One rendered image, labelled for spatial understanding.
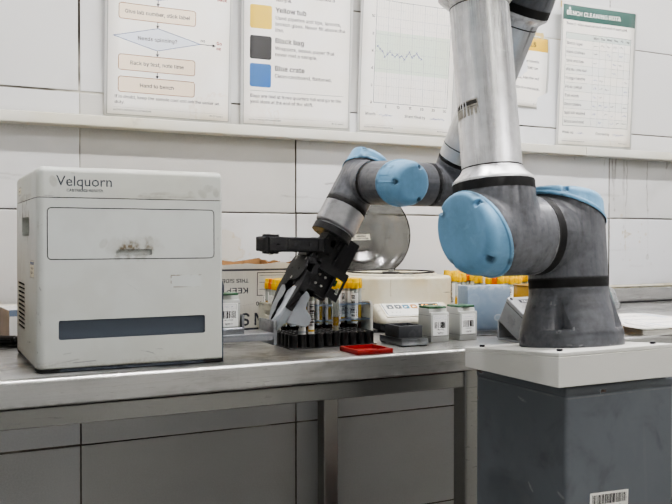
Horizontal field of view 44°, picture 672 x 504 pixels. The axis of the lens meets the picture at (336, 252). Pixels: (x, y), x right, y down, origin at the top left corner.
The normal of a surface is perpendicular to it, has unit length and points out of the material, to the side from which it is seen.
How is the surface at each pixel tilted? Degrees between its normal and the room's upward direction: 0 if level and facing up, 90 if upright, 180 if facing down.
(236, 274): 97
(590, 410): 90
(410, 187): 94
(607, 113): 94
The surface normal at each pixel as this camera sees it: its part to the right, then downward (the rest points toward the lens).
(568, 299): -0.25, -0.35
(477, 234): -0.83, 0.14
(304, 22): 0.48, 0.08
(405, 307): 0.13, -0.90
